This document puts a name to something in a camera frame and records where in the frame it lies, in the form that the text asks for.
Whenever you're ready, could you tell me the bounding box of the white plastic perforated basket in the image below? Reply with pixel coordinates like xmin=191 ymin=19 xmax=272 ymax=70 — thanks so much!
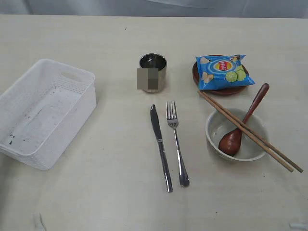
xmin=0 ymin=59 xmax=97 ymax=170

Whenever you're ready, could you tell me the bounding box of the silver table knife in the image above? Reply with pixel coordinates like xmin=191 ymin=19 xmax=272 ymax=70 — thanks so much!
xmin=150 ymin=104 xmax=173 ymax=193

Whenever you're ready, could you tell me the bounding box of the silver metal fork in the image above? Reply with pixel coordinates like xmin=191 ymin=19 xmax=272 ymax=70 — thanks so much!
xmin=166 ymin=101 xmax=190 ymax=188

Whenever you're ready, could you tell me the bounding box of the brown wooden spoon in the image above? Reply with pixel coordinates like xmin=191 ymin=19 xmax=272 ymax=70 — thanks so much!
xmin=218 ymin=83 xmax=270 ymax=156

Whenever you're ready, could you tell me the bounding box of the shiny metal cup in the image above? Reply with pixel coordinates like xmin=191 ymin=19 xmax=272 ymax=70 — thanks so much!
xmin=137 ymin=53 xmax=167 ymax=93

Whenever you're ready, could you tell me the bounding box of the brown round plate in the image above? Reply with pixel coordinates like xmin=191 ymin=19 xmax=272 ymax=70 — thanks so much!
xmin=192 ymin=61 xmax=248 ymax=96

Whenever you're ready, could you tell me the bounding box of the white ceramic bowl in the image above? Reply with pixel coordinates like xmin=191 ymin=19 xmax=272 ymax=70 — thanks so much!
xmin=205 ymin=107 xmax=269 ymax=162

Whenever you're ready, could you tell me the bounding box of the blue chip bag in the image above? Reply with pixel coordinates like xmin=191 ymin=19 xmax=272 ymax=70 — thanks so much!
xmin=196 ymin=54 xmax=255 ymax=90

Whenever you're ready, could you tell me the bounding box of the wooden chopstick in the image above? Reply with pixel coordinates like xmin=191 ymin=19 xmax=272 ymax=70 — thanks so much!
xmin=197 ymin=90 xmax=294 ymax=172
xmin=202 ymin=91 xmax=304 ymax=173

